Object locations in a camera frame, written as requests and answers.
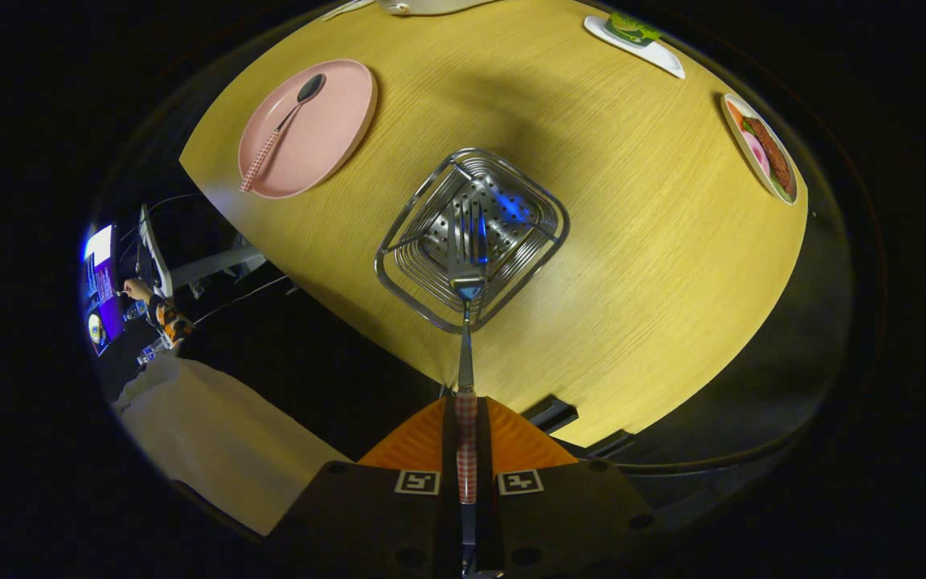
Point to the plate of food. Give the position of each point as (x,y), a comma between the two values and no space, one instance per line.
(764,153)

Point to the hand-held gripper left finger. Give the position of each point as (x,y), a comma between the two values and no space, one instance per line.
(383,523)

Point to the white toaster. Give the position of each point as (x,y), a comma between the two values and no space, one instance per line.
(431,6)

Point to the green label drink bottle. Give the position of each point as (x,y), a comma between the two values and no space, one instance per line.
(632,30)

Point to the white divided snack tray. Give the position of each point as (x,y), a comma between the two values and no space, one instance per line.
(346,10)

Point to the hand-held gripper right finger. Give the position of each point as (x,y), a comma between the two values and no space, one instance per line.
(559,523)

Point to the orange hand-held gripper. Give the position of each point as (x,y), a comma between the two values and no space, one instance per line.
(174,322)

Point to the pink round plate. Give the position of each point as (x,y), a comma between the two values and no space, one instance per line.
(326,137)

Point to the person's beige clothing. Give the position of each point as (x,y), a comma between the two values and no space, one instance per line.
(214,442)

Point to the white monitor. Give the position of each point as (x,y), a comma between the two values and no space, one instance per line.
(153,257)

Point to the white square coaster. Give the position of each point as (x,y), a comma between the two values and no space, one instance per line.
(657,58)

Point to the black table clamp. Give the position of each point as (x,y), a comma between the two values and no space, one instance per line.
(612,442)
(551,414)

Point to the lit computer screen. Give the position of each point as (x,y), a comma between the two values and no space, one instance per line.
(101,281)

